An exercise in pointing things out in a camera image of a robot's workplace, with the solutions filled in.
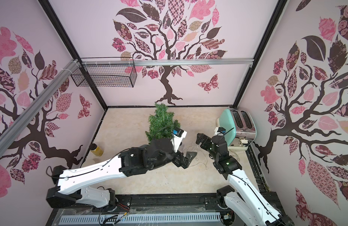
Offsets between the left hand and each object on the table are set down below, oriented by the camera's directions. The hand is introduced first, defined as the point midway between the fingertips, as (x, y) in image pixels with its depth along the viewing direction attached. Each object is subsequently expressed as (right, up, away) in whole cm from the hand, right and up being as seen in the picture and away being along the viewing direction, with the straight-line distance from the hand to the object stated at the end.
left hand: (187, 151), depth 61 cm
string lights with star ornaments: (+14, -16, +26) cm, 34 cm away
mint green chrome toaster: (+36, +8, +26) cm, 45 cm away
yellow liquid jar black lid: (-55, -5, +25) cm, 61 cm away
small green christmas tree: (-13, +12, +13) cm, 22 cm away
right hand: (+10, +5, +17) cm, 20 cm away
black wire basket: (-54, +47, +34) cm, 79 cm away
